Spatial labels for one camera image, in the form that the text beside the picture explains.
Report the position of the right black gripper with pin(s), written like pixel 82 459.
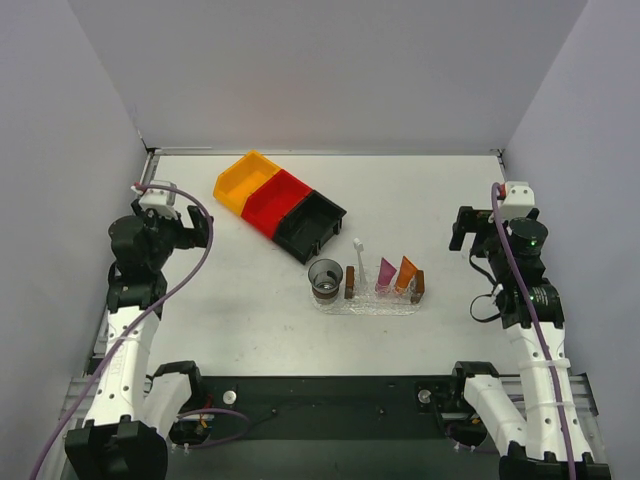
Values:
pixel 476 232

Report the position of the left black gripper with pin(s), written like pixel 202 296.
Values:
pixel 181 230

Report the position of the orange toothpaste tube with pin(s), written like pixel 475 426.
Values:
pixel 405 275

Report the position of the clear holder with wooden ends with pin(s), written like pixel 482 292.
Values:
pixel 355 292

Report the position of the pink toothpaste tube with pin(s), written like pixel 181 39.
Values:
pixel 385 276

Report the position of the white toothbrush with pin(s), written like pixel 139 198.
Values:
pixel 359 248

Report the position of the glass cup with brown band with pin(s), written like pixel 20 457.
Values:
pixel 325 277

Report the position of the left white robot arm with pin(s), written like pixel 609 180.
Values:
pixel 124 432

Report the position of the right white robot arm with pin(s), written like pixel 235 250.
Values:
pixel 545 439

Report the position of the clear textured oval tray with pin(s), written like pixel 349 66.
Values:
pixel 339 306

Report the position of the yellow plastic bin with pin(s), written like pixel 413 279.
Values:
pixel 237 183

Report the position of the red plastic bin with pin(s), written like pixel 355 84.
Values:
pixel 268 205

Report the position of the black plastic bin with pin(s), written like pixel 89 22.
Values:
pixel 309 226

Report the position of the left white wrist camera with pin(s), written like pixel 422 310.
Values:
pixel 161 199

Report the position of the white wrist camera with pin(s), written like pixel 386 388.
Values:
pixel 515 199
pixel 161 199

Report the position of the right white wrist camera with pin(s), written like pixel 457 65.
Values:
pixel 515 199

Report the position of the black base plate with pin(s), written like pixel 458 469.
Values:
pixel 339 408

